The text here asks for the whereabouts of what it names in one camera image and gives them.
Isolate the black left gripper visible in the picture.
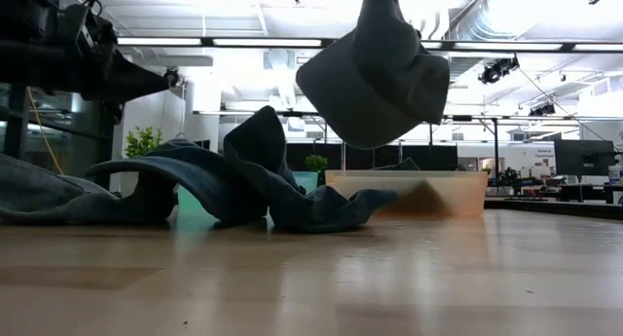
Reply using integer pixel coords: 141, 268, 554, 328
77, 46, 171, 104

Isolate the light grey baseball cap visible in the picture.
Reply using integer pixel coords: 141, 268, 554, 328
295, 0, 452, 151

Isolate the dark blue denim cap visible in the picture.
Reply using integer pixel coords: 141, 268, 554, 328
83, 138, 270, 229
222, 105, 399, 235

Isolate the grey-blue baseball cap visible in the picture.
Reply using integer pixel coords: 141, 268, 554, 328
0, 152, 147, 226

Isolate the blue denim baseball cap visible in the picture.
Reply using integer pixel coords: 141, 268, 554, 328
372, 157, 422, 172

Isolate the black track spotlight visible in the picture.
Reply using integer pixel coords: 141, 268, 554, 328
162, 66, 182, 89
478, 55, 521, 86
528, 101, 557, 118

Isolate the green plant in white pot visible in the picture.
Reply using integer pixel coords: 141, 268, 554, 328
124, 125, 165, 160

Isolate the teal plastic bin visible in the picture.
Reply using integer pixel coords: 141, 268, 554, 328
175, 169, 321, 228

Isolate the black room divider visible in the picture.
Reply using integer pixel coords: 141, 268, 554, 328
284, 141, 459, 172

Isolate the green leafy plant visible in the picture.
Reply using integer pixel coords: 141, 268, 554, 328
304, 154, 329, 174

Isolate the orange plastic bin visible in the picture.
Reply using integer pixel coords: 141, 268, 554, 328
324, 168, 490, 219

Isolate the dark leafy plant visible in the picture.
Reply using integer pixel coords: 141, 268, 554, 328
495, 166, 521, 187

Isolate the black computer monitor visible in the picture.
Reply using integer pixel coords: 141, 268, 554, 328
553, 139, 617, 177

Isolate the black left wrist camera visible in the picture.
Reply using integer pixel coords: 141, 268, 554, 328
56, 2, 118, 53

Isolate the yellow power cable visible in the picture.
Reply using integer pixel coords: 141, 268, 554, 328
26, 86, 65, 176

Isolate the black aluminium table frame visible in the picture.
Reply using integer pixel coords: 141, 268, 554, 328
483, 195, 623, 222

